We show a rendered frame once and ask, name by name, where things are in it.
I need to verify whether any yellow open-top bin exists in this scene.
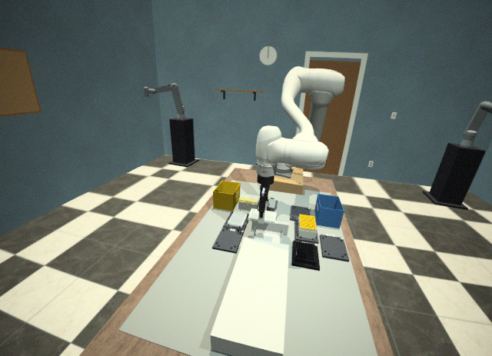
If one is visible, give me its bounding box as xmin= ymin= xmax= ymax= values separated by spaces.
xmin=213 ymin=181 xmax=241 ymax=211

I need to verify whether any blue bin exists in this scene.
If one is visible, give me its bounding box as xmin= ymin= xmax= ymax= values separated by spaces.
xmin=315 ymin=194 xmax=344 ymax=228

